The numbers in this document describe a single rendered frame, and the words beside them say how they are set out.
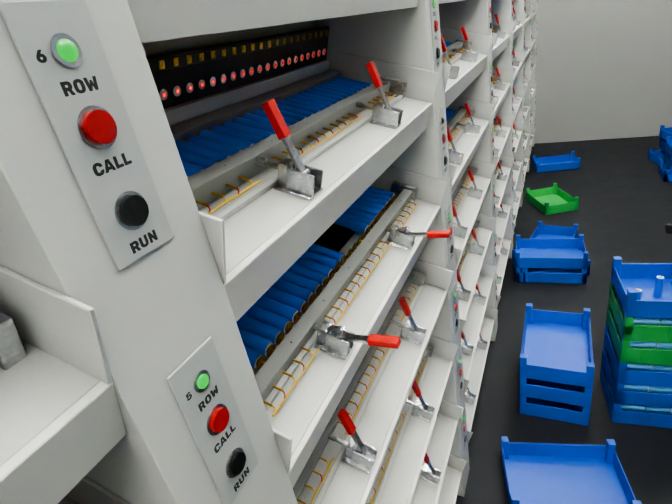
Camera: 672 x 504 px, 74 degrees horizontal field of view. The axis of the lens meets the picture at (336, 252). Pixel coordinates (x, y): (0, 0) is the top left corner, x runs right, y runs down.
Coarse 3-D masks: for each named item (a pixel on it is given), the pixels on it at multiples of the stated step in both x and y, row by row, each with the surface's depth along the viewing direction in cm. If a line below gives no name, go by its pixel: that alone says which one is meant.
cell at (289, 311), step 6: (258, 300) 54; (264, 300) 54; (270, 300) 54; (258, 306) 54; (264, 306) 54; (270, 306) 54; (276, 306) 54; (282, 306) 54; (288, 306) 54; (276, 312) 54; (282, 312) 53; (288, 312) 53; (294, 312) 53; (288, 318) 53
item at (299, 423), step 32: (416, 192) 85; (416, 224) 79; (384, 256) 69; (416, 256) 75; (384, 288) 62; (352, 320) 56; (320, 352) 51; (352, 352) 51; (288, 384) 47; (320, 384) 47; (288, 416) 43; (320, 416) 44; (288, 448) 37
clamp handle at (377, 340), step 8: (344, 328) 50; (344, 336) 50; (352, 336) 50; (360, 336) 50; (368, 336) 49; (376, 336) 49; (384, 336) 48; (392, 336) 48; (368, 344) 49; (376, 344) 48; (384, 344) 48; (392, 344) 47
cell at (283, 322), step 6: (252, 306) 53; (246, 312) 53; (252, 312) 53; (258, 312) 52; (264, 312) 52; (270, 312) 53; (258, 318) 52; (264, 318) 52; (270, 318) 52; (276, 318) 52; (282, 318) 52; (270, 324) 52; (276, 324) 52; (282, 324) 51; (282, 330) 51
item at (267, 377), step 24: (408, 192) 84; (384, 216) 75; (408, 216) 79; (360, 264) 64; (336, 288) 57; (360, 288) 60; (312, 312) 53; (288, 336) 49; (288, 360) 47; (264, 384) 43
